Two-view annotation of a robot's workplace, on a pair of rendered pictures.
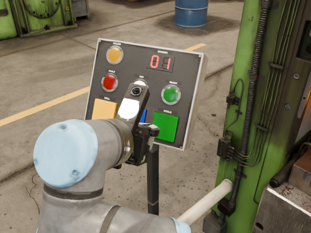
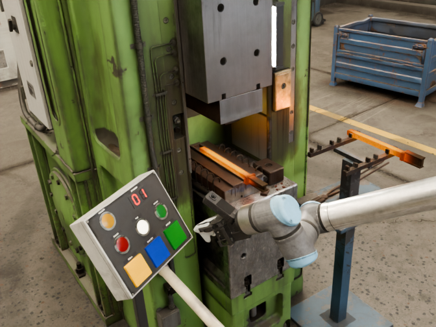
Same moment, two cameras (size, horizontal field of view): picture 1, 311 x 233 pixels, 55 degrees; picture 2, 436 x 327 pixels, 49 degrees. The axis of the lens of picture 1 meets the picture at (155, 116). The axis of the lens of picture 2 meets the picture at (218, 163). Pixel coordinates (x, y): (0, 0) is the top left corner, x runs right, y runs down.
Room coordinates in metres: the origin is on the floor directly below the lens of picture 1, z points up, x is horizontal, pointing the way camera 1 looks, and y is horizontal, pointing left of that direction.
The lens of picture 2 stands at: (0.33, 1.25, 1.98)
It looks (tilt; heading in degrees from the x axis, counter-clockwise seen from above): 28 degrees down; 279
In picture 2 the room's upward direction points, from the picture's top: 3 degrees counter-clockwise
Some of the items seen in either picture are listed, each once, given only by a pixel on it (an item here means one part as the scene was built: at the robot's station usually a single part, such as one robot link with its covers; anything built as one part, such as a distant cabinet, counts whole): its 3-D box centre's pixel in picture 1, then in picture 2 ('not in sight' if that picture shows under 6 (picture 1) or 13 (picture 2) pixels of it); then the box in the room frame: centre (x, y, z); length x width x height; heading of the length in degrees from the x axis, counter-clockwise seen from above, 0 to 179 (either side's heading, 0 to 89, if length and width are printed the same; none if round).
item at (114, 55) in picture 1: (115, 55); (108, 220); (0.86, 0.12, 1.16); 0.05 x 0.03 x 0.04; 42
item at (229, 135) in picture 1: (226, 149); not in sight; (0.86, -0.26, 0.80); 0.06 x 0.03 x 0.14; 42
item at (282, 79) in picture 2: not in sight; (281, 89); (0.35, -0.73, 1.27); 0.09 x 0.02 x 0.17; 42
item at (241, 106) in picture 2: not in sight; (210, 92); (0.64, -0.58, 1.32); 0.42 x 0.20 x 0.10; 132
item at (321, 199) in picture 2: not in sight; (350, 181); (0.02, -0.82, 0.77); 0.60 x 0.04 x 0.01; 47
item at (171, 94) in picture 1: (171, 94); (161, 211); (0.74, -0.04, 1.09); 0.05 x 0.03 x 0.04; 42
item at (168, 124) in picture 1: (164, 126); (174, 235); (0.70, -0.03, 1.01); 0.07 x 0.05 x 0.07; 67
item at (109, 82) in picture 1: (109, 82); (122, 244); (0.82, 0.14, 1.09); 0.05 x 0.03 x 0.04; 42
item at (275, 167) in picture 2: not in sight; (268, 171); (0.41, -0.59, 0.95); 0.12 x 0.08 x 0.06; 132
